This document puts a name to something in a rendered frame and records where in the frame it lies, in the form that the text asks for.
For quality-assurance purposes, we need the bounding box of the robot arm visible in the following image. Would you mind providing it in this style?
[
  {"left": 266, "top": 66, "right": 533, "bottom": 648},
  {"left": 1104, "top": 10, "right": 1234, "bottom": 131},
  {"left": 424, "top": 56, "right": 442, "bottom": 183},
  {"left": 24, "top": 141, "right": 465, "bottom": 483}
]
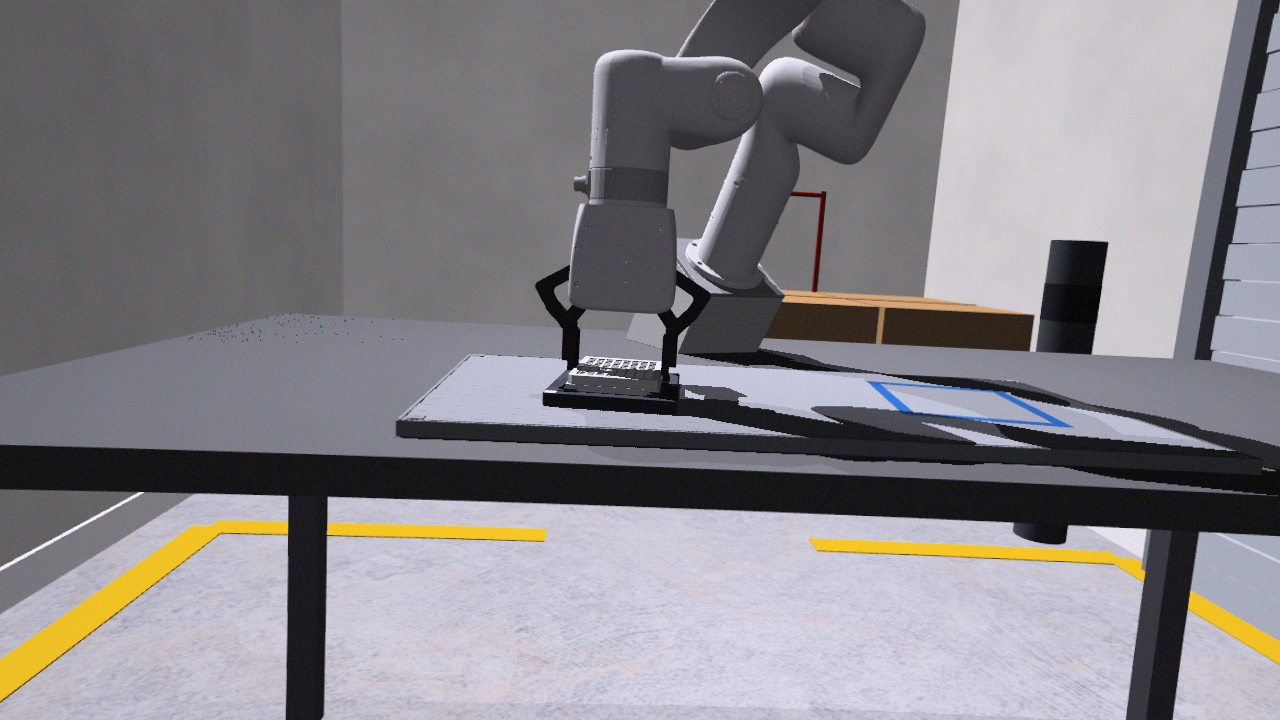
[{"left": 573, "top": 0, "right": 925, "bottom": 290}]

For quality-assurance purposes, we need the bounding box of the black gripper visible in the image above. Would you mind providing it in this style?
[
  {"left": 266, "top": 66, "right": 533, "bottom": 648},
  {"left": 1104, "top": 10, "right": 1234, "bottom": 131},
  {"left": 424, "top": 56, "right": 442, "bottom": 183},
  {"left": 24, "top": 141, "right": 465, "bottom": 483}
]
[{"left": 535, "top": 199, "right": 710, "bottom": 377}]

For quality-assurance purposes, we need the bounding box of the blue tape outline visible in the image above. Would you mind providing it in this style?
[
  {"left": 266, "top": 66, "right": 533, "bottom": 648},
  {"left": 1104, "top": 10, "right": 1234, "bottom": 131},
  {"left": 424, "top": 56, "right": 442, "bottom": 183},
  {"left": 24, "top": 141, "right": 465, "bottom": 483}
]
[{"left": 867, "top": 380, "right": 1074, "bottom": 428}]

